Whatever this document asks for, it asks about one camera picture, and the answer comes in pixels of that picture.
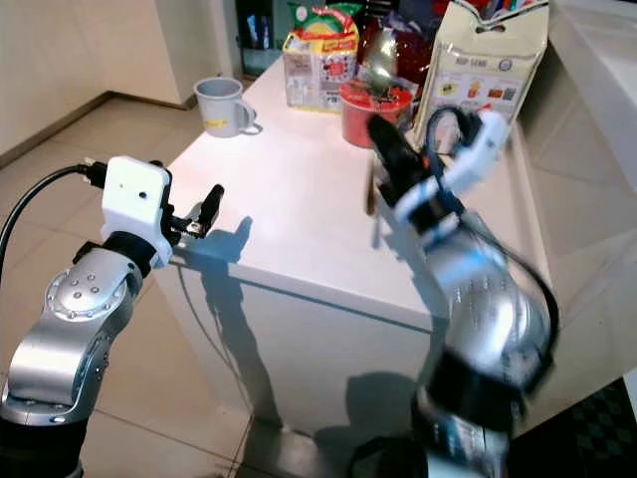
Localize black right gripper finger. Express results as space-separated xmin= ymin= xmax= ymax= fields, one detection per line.
xmin=382 ymin=119 xmax=423 ymax=174
xmin=366 ymin=113 xmax=401 ymax=166

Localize metal spoon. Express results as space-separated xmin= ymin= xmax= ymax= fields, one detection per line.
xmin=360 ymin=27 xmax=401 ymax=217

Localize red noodle cup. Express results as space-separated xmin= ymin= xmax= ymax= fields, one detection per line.
xmin=337 ymin=80 xmax=415 ymax=150

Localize white table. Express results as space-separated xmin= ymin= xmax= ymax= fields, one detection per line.
xmin=149 ymin=48 xmax=558 ymax=449

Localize colourful printed snack box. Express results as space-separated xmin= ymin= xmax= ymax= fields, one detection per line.
xmin=280 ymin=6 xmax=360 ymax=114

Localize dark red snack packet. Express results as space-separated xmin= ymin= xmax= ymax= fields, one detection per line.
xmin=356 ymin=0 xmax=447 ymax=93

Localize grey mug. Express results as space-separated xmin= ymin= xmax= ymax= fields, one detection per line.
xmin=193 ymin=75 xmax=262 ymax=139

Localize beige printed food bag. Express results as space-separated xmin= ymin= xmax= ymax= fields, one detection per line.
xmin=412 ymin=0 xmax=551 ymax=152

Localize green snack packet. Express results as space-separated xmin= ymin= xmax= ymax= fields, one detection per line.
xmin=285 ymin=0 xmax=363 ymax=31

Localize white cabinet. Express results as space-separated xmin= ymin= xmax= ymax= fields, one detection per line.
xmin=105 ymin=0 xmax=242 ymax=111

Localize black checkered floor mat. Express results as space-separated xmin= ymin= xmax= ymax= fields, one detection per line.
xmin=506 ymin=374 xmax=637 ymax=478

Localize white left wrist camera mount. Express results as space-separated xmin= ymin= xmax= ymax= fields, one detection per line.
xmin=99 ymin=155 xmax=174 ymax=270

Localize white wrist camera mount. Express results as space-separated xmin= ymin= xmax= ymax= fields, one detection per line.
xmin=392 ymin=108 xmax=511 ymax=226
xmin=99 ymin=155 xmax=174 ymax=270

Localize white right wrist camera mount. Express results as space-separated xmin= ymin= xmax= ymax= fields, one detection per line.
xmin=392 ymin=108 xmax=511 ymax=226

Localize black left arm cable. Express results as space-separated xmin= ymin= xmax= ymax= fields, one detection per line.
xmin=0 ymin=163 xmax=108 ymax=272

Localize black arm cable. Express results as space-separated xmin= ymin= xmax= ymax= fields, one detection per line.
xmin=422 ymin=104 xmax=560 ymax=361
xmin=0 ymin=163 xmax=108 ymax=272

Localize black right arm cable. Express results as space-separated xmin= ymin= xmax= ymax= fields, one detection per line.
xmin=422 ymin=104 xmax=560 ymax=361

